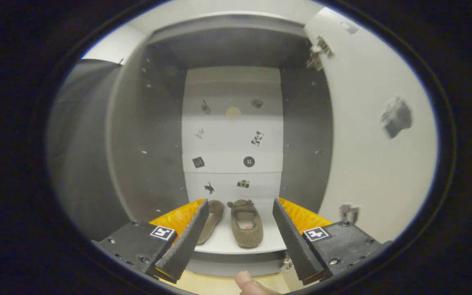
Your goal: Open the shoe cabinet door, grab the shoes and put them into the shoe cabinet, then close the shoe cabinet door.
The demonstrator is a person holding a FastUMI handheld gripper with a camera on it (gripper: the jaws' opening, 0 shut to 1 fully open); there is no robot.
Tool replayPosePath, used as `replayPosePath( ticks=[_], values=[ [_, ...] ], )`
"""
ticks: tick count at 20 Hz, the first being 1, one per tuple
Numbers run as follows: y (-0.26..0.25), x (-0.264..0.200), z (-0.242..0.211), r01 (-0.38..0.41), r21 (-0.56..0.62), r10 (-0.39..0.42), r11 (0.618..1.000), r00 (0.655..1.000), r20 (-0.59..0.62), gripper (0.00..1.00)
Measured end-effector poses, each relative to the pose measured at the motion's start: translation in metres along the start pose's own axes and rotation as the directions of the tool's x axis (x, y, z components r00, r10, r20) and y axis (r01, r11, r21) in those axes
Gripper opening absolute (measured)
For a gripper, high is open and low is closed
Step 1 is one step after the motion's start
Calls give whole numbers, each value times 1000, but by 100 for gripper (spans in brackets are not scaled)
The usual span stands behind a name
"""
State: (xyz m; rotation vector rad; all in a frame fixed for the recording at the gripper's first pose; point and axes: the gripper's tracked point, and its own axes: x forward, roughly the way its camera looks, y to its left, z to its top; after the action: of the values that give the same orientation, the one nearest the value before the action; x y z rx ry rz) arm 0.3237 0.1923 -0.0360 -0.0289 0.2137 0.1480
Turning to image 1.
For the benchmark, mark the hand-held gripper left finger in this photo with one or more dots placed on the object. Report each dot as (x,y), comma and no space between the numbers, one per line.
(187,246)

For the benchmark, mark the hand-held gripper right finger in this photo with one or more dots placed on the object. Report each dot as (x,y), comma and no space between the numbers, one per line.
(295,246)

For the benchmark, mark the brown fluffy shoe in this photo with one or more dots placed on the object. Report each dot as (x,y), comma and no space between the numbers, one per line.
(214,217)
(246,231)

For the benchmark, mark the dark grey shoe cabinet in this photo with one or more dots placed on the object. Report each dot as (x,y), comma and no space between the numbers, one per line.
(150,155)

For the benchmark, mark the metal door hinge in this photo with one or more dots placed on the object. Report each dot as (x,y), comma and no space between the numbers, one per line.
(288,262)
(318,53)

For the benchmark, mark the black backdrop cloth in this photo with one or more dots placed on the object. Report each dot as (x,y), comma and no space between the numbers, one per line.
(80,143)

